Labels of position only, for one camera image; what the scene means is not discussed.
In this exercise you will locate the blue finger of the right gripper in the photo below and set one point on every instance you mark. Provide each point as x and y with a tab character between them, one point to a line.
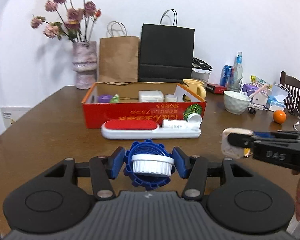
265	134

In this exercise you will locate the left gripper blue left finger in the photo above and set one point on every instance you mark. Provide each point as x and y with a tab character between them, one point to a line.
102	170

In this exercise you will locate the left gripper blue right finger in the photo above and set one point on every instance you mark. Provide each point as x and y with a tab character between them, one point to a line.
194	169

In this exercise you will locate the white ridged cap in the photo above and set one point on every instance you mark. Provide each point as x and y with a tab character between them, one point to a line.
152	165

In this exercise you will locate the white red lint brush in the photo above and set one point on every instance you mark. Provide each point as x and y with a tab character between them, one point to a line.
148	129

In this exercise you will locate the blue gear-shaped lid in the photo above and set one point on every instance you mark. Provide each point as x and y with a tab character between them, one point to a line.
145	147

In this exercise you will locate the purple gear-shaped lid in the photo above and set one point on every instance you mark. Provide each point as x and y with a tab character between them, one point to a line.
104	98

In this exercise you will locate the white square box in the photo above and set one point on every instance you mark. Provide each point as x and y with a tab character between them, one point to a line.
150	96

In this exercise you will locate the orange fruit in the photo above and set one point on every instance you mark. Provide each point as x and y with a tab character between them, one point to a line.
279	117

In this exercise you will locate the blue white tissue pack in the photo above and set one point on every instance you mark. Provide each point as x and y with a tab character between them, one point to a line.
276	99

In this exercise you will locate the white ceramic bowl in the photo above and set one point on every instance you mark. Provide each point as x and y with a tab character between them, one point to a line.
234	102

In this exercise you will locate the purple pink gadget pile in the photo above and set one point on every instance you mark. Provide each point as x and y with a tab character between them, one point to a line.
258	91

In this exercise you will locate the white round cap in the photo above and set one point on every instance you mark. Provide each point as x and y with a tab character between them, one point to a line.
194	120

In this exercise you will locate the dark wooden chair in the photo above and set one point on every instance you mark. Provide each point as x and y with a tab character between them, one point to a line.
292	86

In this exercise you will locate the clear plastic bottle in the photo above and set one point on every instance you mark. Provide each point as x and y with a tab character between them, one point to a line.
237	73

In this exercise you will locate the small red box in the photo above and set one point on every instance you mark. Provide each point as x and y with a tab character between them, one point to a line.
215	88

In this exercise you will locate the blue soda can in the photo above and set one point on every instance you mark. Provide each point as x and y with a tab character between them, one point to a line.
226	75

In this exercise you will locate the red cardboard box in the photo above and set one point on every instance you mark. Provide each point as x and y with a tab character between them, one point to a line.
129	107

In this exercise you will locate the green spray bottle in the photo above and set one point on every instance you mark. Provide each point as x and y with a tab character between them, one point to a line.
115	99

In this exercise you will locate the white tape roll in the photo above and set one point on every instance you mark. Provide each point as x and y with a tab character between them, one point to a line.
169	98

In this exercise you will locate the yellow ceramic mug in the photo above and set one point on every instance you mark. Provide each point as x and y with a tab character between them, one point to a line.
195	86

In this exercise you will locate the clear food container black lid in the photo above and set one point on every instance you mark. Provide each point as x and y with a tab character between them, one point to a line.
200	70

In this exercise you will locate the pink textured vase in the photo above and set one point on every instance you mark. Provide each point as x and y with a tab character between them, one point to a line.
84	61

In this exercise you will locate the brown paper bag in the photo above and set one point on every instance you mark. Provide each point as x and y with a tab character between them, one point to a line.
118	55

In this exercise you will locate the black paper bag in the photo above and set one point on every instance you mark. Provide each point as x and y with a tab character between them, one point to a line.
166	50

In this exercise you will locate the dried pink flowers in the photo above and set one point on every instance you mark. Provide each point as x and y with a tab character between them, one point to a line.
76	20

